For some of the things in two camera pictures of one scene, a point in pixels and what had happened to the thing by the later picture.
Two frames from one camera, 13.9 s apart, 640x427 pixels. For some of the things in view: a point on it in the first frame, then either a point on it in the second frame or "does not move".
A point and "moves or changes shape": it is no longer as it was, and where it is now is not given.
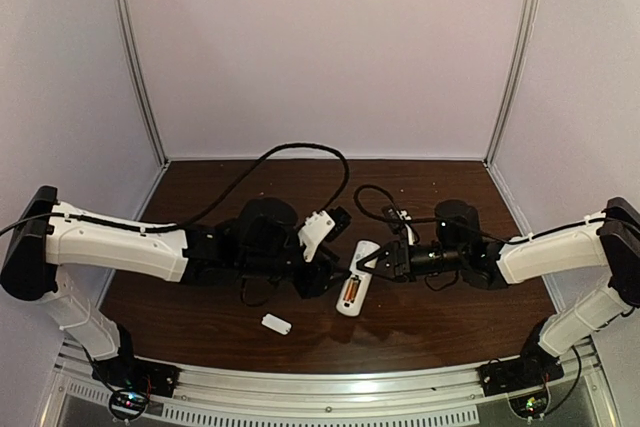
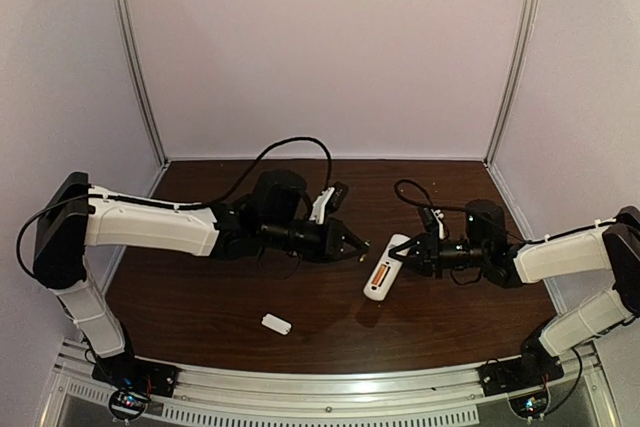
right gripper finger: (379, 254) -> (411, 242)
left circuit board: (127, 404) does not move
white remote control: (355, 289) moves or changes shape
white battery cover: (276, 324) does not move
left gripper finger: (329, 254) -> (350, 237)
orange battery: (347, 290) moves or changes shape
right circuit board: (531, 405) does not move
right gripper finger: (381, 275) -> (420, 265)
